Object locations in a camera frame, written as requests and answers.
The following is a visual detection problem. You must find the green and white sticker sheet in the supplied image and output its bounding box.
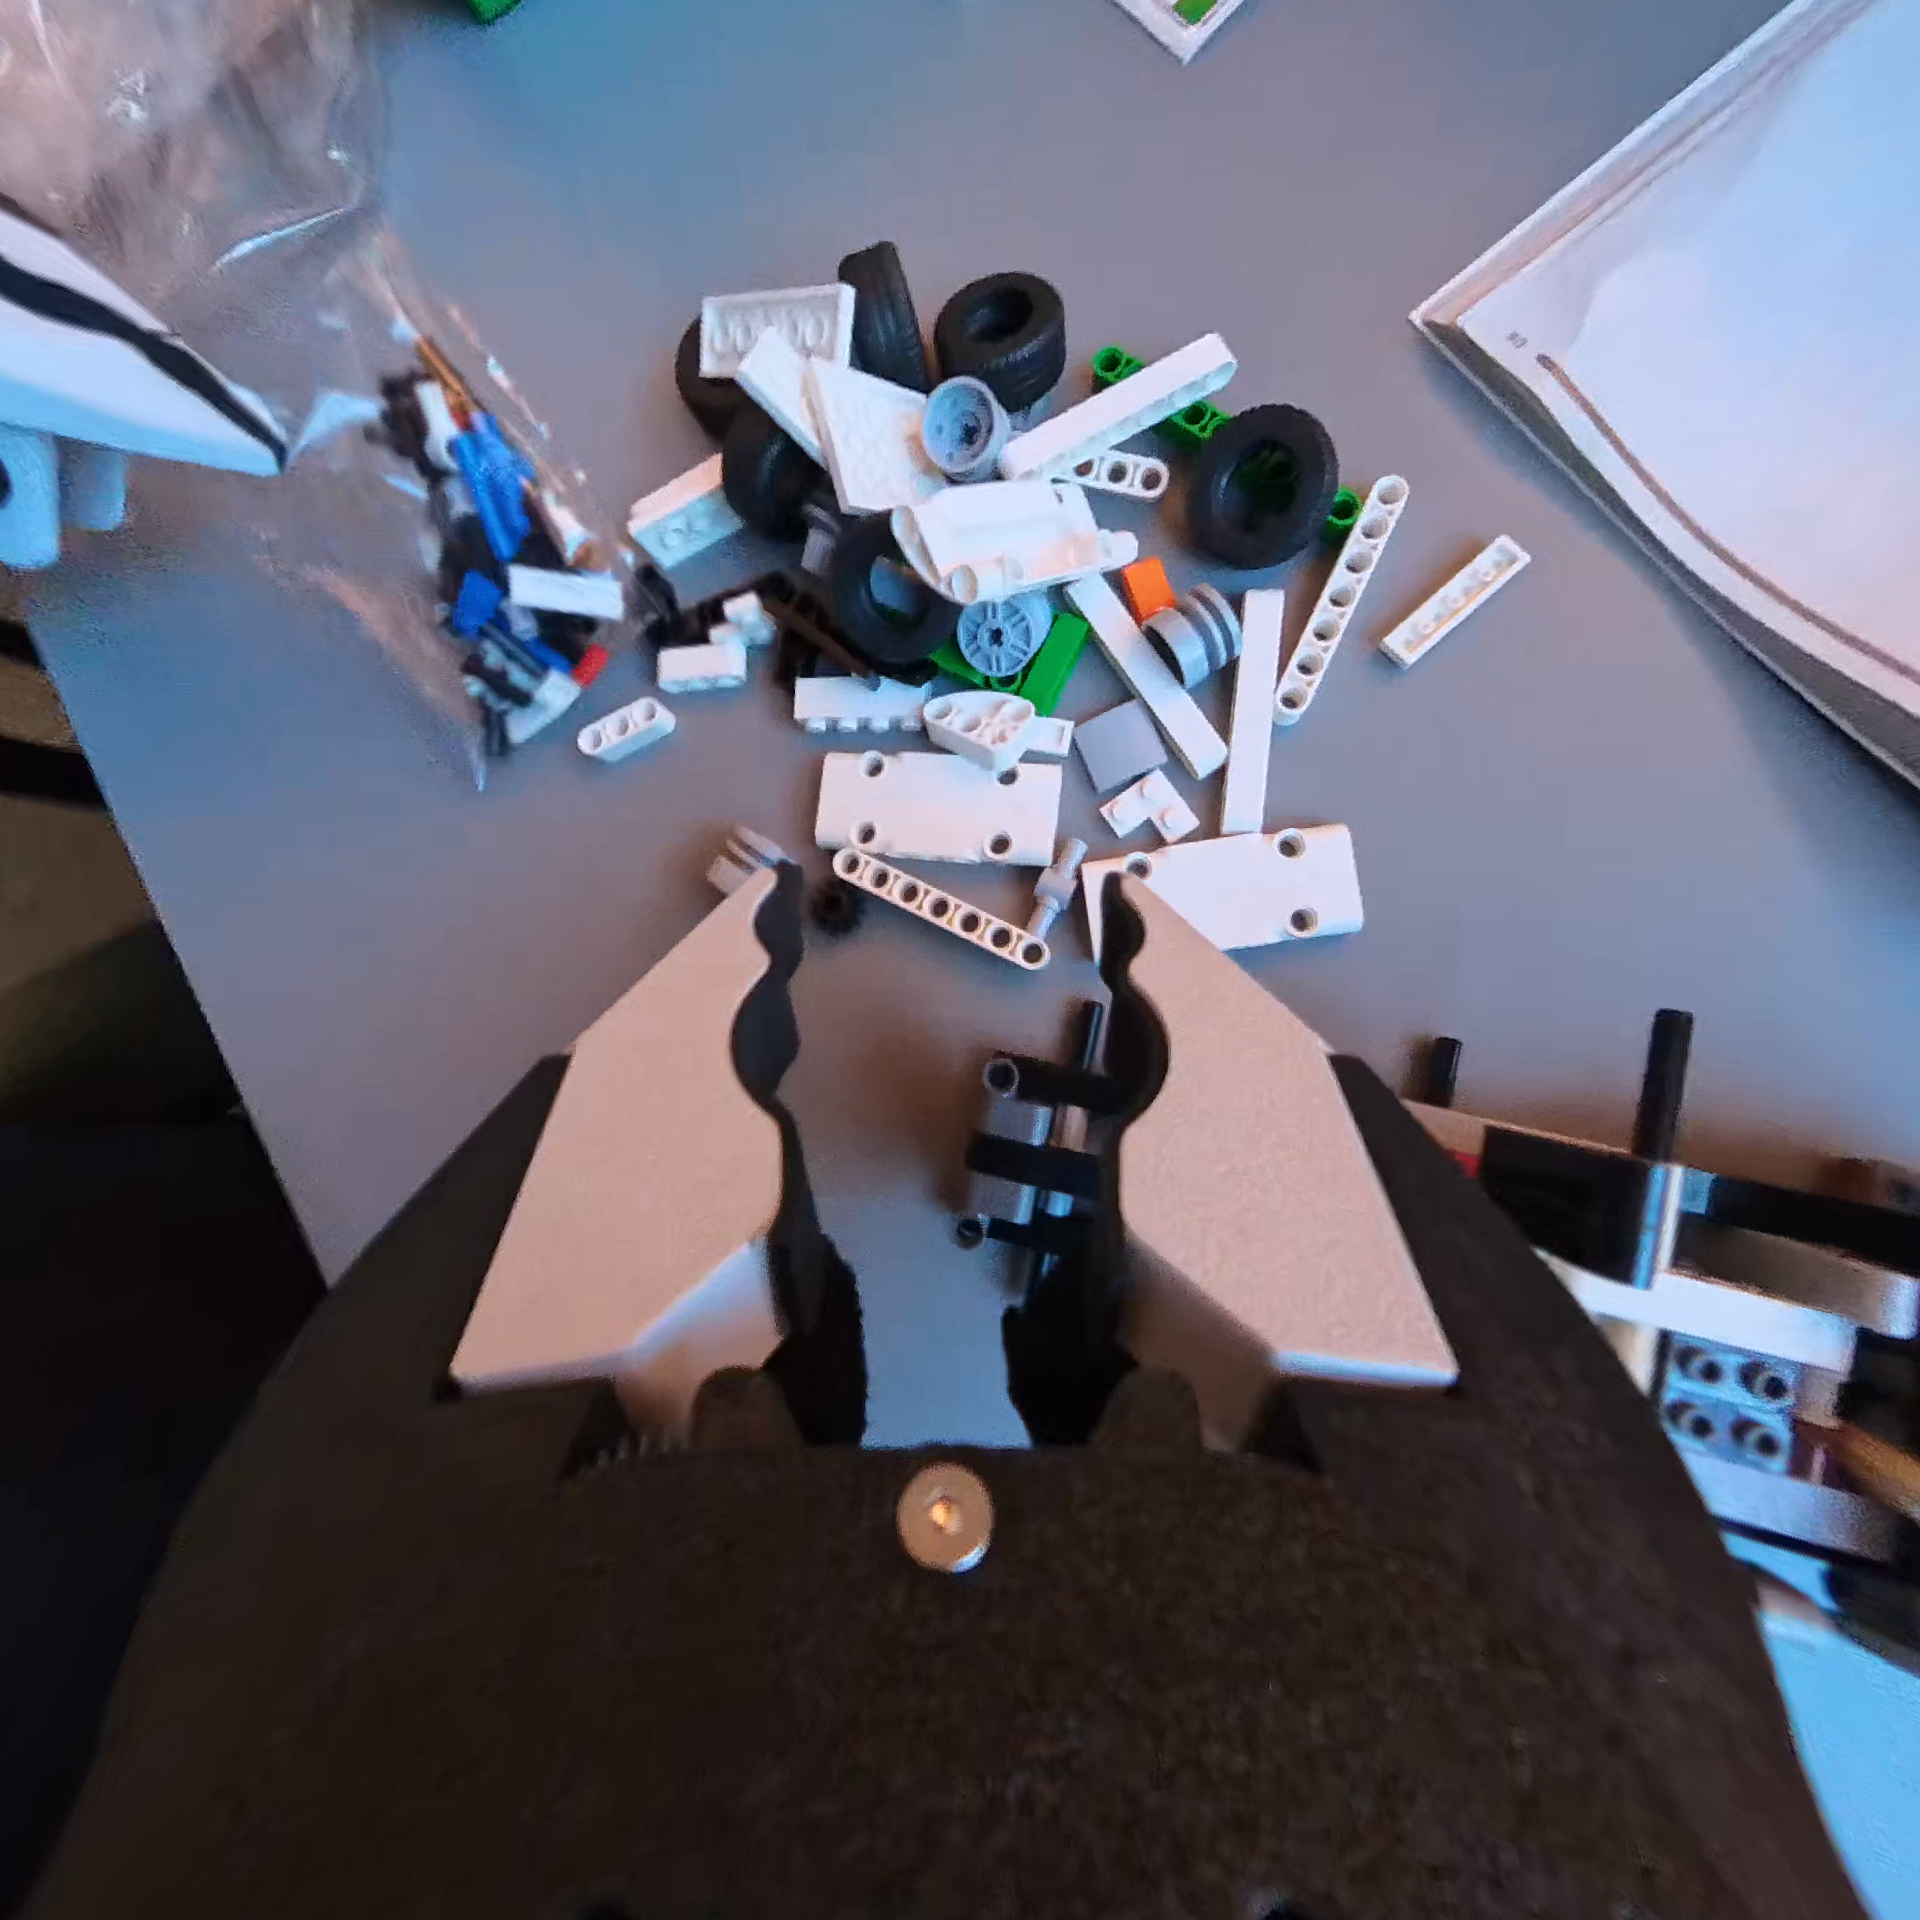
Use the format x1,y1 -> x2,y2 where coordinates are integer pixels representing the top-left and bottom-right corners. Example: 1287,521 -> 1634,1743
1110,0 -> 1249,66

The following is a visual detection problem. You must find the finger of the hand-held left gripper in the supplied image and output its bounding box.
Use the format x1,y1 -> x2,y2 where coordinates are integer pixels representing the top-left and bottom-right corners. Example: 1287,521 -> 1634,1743
0,264 -> 288,571
0,195 -> 288,454

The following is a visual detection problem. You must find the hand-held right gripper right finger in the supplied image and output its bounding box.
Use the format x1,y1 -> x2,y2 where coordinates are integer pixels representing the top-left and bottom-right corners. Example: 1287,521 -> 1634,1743
1001,871 -> 1459,1455

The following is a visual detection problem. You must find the white paper sheet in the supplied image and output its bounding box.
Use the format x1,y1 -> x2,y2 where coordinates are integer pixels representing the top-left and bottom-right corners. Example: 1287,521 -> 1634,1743
1755,1590 -> 1920,1920

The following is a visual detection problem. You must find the white beam with holes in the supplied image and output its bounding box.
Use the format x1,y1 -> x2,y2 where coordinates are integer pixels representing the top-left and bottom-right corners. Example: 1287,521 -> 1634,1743
1376,536 -> 1532,670

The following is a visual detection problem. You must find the grey ribbed wheel hub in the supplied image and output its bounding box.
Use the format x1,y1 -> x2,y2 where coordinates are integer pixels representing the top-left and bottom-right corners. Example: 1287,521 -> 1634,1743
1161,585 -> 1246,685

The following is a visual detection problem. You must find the green long holed beam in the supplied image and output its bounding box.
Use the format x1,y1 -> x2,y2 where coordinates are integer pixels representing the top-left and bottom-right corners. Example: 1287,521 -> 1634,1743
1091,340 -> 1367,545

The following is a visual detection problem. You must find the partly built lego truck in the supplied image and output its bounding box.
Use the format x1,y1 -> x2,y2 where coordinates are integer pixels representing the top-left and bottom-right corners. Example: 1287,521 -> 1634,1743
960,1001 -> 1920,1652

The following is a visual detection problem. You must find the pile of lego pieces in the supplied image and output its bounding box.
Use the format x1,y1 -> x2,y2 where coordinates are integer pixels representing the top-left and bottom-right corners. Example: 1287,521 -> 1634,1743
578,239 -> 1532,977

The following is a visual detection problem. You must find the small clear bag of pins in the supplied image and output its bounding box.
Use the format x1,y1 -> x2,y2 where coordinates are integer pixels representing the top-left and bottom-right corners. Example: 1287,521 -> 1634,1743
223,225 -> 649,789

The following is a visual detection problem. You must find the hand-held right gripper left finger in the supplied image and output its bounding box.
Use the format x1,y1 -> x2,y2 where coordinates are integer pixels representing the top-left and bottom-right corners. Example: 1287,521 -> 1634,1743
445,865 -> 873,1449

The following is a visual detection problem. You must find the white instruction booklet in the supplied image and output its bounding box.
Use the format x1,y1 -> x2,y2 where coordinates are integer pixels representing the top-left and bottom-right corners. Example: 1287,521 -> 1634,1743
1411,0 -> 1920,789

